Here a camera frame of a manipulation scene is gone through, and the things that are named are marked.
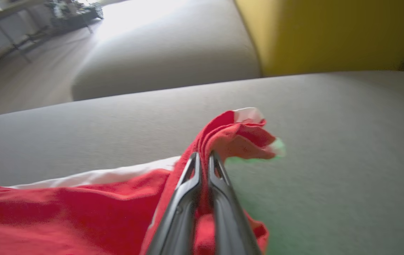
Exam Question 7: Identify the dark metal-legged table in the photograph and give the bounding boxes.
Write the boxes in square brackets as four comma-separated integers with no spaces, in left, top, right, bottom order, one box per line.
[0,0,92,64]

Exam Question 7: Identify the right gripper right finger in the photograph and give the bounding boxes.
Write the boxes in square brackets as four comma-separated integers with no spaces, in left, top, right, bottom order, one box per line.
[208,152,262,255]

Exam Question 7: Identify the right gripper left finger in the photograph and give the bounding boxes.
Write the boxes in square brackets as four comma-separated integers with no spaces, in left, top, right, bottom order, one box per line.
[147,152,202,255]

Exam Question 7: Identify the grey sofa seat cushion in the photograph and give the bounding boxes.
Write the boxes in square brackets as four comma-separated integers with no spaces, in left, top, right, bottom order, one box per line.
[72,0,262,101]

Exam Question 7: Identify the large yellow sofa backrest cushion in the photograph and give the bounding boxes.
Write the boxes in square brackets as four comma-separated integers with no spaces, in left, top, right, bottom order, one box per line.
[234,0,404,77]

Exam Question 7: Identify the large grey sofa chaise cushion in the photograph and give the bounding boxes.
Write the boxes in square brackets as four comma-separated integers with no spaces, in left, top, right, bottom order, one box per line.
[0,71,404,255]

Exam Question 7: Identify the dark wheeled equipment stand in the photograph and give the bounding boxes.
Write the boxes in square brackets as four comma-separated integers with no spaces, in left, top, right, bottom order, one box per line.
[48,0,104,30]

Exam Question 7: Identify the red white basketball jersey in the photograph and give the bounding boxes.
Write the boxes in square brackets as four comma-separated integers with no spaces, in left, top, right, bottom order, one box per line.
[0,107,285,255]

